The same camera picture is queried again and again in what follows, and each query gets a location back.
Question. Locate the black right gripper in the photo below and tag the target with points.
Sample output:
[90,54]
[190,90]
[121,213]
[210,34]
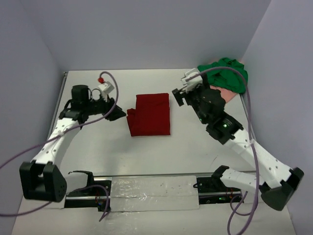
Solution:
[184,92]

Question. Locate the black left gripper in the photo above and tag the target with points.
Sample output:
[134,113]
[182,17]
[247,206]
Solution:
[109,106]

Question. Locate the red t-shirt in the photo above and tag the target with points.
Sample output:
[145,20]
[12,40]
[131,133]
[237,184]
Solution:
[151,115]

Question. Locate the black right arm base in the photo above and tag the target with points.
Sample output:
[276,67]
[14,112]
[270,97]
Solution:
[213,191]

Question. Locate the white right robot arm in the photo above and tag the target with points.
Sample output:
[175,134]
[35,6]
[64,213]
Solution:
[274,181]

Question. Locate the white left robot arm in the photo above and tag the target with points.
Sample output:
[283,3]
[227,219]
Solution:
[41,178]

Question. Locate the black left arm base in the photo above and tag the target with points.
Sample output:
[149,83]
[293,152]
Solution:
[94,197]

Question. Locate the pink t-shirt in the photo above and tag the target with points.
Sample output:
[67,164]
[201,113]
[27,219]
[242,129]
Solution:
[227,95]

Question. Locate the green t-shirt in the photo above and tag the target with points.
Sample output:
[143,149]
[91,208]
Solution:
[225,78]

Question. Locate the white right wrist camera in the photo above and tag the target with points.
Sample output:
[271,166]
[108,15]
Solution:
[191,80]

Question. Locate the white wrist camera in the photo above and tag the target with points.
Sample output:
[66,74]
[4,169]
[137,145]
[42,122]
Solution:
[105,88]
[191,80]

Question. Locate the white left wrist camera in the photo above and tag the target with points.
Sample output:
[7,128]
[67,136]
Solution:
[105,88]

